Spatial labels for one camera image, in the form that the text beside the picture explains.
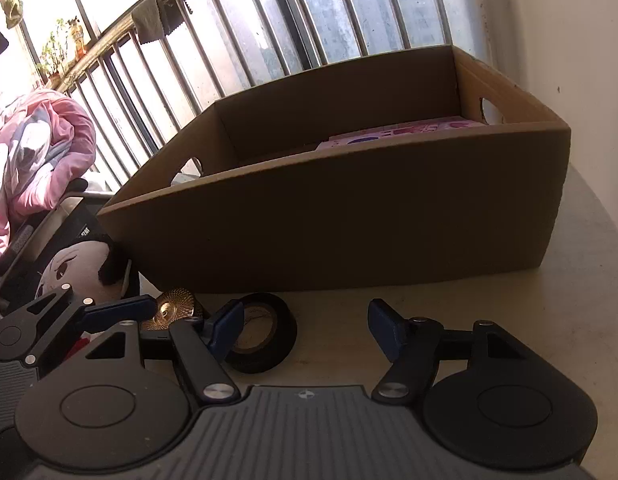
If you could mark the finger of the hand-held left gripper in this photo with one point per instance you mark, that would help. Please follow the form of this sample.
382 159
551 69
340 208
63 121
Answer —
119 311

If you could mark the plush doll red shirt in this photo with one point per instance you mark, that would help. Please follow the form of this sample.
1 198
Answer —
69 270

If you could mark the black tape roll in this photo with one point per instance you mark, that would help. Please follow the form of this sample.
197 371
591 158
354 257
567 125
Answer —
284 330

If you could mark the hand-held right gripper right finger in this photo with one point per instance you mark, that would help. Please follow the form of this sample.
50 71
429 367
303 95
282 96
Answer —
384 330

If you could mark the brown cardboard box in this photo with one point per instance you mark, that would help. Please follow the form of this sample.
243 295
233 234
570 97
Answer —
339 220

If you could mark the white desktop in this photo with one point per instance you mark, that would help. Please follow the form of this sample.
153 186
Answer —
579 285

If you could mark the black folding wheelchair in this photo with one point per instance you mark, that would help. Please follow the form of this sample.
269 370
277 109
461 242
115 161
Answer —
74 220

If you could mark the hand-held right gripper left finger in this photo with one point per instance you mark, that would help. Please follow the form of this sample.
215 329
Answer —
224 330

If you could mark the potted plant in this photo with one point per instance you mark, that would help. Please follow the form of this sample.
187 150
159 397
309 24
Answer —
54 55

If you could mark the pink patterned quilt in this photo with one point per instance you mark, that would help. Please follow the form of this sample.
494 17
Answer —
39 160

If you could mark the metal window railing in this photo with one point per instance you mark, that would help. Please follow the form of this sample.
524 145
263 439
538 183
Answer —
104 44

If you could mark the gold ribbed disc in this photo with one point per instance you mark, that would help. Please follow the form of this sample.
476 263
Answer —
171 305

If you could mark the dark hanging cloth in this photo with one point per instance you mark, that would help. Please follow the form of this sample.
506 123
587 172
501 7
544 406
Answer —
151 20

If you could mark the green hanging cloth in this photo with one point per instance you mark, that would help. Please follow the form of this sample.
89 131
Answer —
12 10

